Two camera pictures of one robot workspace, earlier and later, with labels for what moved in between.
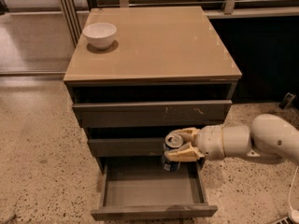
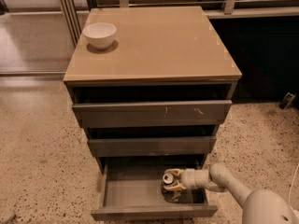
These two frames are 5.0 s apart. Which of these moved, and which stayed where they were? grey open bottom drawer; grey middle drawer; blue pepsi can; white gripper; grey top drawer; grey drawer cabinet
Moved: blue pepsi can; white gripper
Stayed: grey drawer cabinet; grey top drawer; grey open bottom drawer; grey middle drawer
